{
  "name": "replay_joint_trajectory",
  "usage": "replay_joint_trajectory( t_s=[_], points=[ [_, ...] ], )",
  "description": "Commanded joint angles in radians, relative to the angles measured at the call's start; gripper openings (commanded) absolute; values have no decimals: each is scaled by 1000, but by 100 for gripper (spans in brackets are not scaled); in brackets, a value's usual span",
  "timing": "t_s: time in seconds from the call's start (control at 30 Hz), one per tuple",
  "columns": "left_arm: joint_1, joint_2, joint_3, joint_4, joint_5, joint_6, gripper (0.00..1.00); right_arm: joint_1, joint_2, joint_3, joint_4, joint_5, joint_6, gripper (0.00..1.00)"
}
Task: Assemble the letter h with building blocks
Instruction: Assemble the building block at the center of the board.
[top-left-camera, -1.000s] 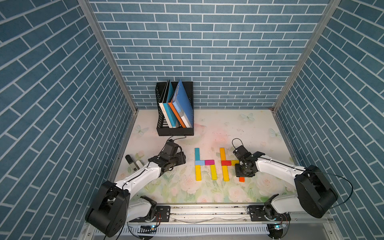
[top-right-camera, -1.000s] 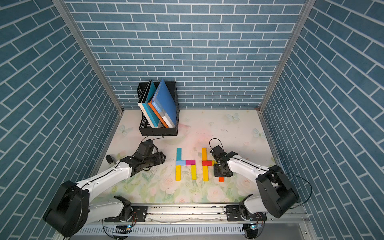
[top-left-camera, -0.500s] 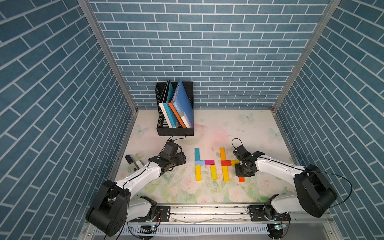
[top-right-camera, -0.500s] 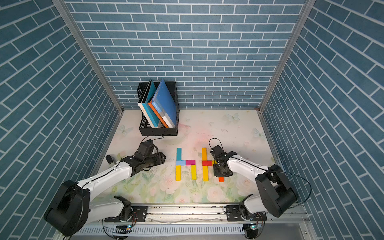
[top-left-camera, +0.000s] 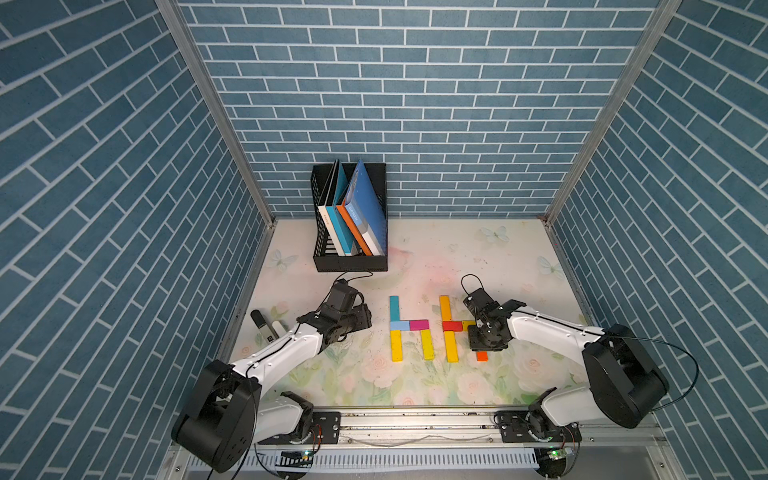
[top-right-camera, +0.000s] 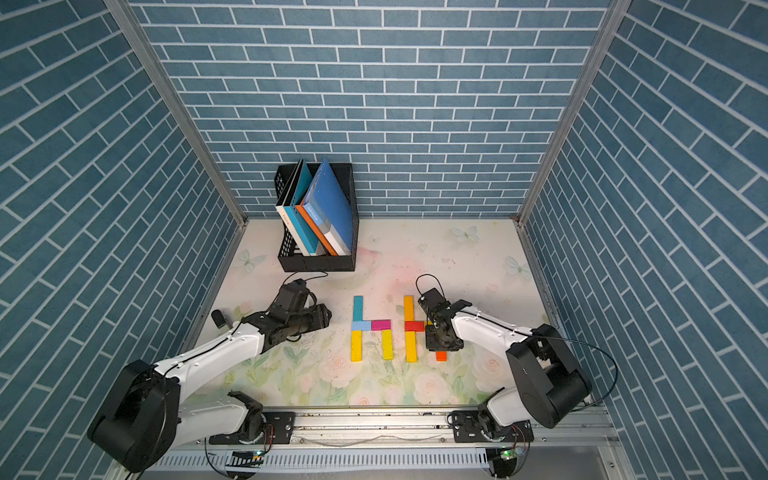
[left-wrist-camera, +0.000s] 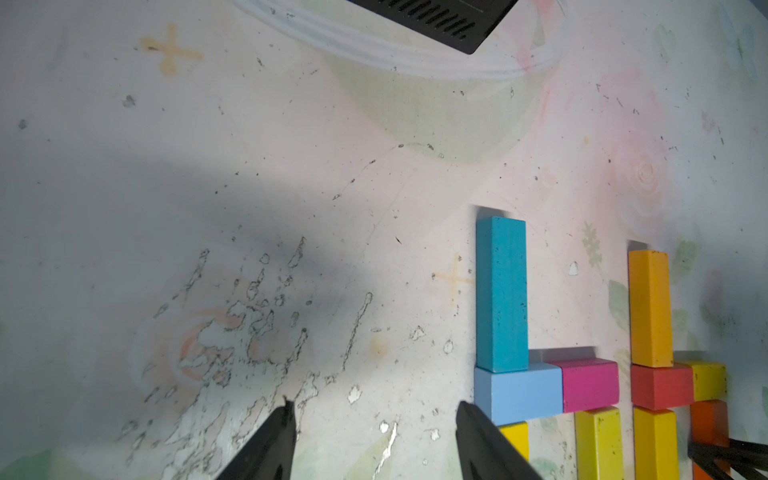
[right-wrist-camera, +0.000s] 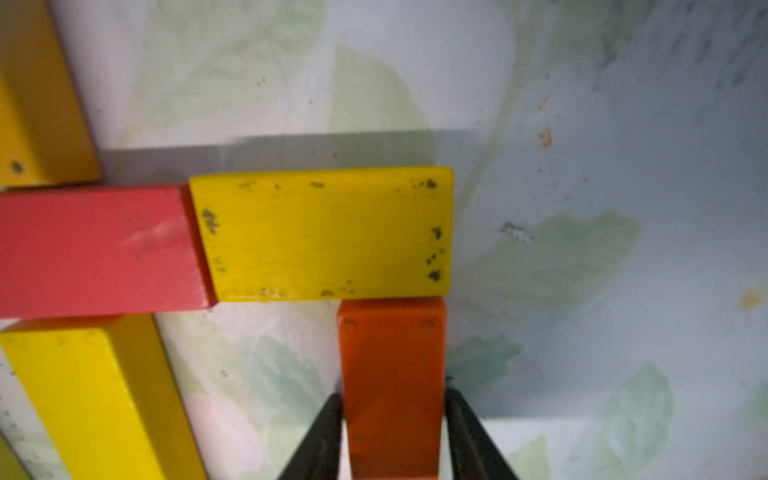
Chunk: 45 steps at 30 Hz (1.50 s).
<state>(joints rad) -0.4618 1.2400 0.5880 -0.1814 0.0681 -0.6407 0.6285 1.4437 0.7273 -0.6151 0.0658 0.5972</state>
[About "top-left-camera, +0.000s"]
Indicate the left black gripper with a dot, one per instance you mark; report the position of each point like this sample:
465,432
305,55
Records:
362,315

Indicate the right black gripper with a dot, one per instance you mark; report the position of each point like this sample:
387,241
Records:
475,345

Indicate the red small block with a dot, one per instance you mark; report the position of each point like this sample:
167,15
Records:
453,326

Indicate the teal long block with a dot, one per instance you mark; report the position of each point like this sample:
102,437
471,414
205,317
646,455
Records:
394,308

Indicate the yellow long block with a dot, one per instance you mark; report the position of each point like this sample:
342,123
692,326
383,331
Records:
396,346

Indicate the light blue block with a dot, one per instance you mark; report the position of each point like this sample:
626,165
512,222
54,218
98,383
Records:
400,326

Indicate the magenta block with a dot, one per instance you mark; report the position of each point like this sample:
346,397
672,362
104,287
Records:
419,325

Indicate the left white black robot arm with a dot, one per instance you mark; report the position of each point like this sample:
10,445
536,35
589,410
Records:
223,417

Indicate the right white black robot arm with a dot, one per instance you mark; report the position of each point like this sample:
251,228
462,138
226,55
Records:
623,384

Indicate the black mesh file holder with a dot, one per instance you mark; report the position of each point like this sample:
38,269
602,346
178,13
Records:
325,258

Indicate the teal book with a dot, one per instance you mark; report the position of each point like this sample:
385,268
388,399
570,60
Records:
346,238

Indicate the orange book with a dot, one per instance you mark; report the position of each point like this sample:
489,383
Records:
354,230

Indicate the small black white device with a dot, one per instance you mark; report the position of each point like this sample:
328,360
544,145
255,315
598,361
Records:
266,330

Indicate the white book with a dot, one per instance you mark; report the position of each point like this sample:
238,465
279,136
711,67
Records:
326,198

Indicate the large blue folder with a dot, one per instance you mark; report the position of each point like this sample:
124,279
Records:
365,209

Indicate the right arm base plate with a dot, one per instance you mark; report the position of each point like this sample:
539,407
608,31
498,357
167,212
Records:
521,426

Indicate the aluminium mounting rail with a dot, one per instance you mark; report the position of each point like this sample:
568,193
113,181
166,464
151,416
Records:
442,427

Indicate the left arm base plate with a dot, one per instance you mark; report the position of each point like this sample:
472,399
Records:
326,425

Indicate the white slotted cable duct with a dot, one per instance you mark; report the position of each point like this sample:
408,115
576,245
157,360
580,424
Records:
392,460

